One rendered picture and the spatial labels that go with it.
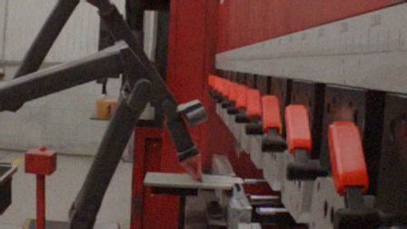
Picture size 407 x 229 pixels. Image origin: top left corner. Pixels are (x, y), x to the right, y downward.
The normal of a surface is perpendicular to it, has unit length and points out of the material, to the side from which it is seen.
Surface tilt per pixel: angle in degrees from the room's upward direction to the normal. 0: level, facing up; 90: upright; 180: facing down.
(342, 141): 39
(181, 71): 90
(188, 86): 90
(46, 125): 90
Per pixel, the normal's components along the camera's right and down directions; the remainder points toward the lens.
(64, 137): 0.03, 0.05
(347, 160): 0.01, -0.74
